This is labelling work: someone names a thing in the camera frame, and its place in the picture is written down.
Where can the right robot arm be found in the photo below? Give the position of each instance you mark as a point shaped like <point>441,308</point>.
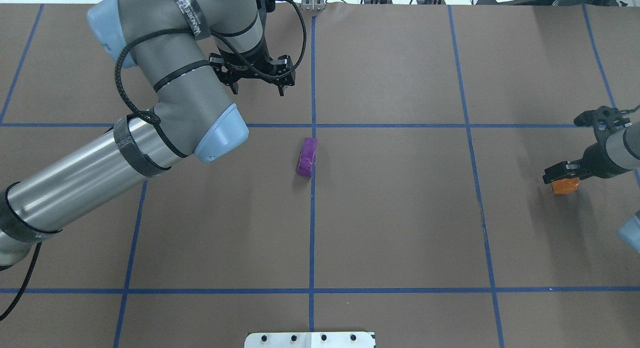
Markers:
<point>615,152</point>

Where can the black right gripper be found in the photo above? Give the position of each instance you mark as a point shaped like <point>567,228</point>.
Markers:
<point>598,161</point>

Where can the purple trapezoid block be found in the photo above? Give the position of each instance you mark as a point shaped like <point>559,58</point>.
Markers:
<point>307,157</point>

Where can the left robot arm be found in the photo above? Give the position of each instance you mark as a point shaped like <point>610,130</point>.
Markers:
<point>174,60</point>

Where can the orange trapezoid block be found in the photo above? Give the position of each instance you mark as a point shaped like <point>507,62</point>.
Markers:
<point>565,186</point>

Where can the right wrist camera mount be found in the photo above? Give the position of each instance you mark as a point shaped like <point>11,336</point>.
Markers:
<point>608,117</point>

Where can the white camera stand post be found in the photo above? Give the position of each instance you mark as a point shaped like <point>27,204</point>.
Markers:
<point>327,339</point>

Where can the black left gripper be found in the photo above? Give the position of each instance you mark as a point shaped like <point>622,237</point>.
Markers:
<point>248,59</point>

